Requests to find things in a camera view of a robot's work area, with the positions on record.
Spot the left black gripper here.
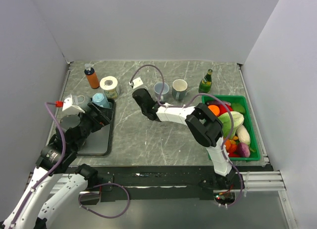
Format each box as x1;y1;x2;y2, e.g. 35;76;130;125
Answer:
72;101;114;151

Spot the light blue mug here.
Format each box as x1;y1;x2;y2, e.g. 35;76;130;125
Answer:
92;93;110;108

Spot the small blue-grey mug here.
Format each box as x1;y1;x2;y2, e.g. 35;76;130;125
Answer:
154;82;169;101

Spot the grey mug with cream inside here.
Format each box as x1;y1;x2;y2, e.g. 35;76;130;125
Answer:
172;79;188;101

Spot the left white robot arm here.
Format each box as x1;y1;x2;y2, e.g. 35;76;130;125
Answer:
0;102;114;229

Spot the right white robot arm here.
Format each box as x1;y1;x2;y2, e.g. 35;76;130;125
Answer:
132;89;235;189

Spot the pale grey-blue mug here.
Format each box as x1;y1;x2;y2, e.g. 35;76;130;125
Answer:
77;95;91;113

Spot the black serving tray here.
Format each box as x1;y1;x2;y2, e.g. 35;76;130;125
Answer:
77;98;116;156

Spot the orange soap dispenser bottle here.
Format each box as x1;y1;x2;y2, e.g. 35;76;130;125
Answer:
84;63;100;89

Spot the green glass bottle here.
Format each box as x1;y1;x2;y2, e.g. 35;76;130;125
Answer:
198;69;213;93

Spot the orange plush carrot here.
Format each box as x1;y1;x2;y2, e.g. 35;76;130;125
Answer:
208;105;220;117

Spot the red plush vegetable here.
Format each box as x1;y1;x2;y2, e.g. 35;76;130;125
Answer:
219;104;233;115

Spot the green plush cabbage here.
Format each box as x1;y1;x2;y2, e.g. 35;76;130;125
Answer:
218;111;244;139

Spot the dark green plush avocado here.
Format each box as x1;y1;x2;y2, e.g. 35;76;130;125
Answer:
231;103;246;115

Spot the orange plush pumpkin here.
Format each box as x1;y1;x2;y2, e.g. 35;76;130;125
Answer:
225;139;237;153

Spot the white plush radish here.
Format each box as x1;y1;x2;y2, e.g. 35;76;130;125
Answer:
236;125;251;145

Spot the purple plush eggplant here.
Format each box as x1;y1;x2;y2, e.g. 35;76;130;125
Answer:
236;142;251;158

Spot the green plastic basket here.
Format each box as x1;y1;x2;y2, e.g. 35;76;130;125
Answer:
202;95;261;162

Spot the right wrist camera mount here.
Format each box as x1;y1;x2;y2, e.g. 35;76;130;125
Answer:
129;77;146;90

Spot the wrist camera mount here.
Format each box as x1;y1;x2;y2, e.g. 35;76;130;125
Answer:
129;77;146;90
54;94;81;115

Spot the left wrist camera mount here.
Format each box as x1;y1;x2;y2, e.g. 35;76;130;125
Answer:
54;94;81;115

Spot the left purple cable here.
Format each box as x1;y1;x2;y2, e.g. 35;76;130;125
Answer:
7;102;67;229

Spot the purple cable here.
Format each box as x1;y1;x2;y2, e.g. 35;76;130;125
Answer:
7;102;67;229
130;65;246;207

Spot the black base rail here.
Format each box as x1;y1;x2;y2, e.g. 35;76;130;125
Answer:
95;166;245;202

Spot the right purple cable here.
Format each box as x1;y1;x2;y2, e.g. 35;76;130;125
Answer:
130;65;246;207

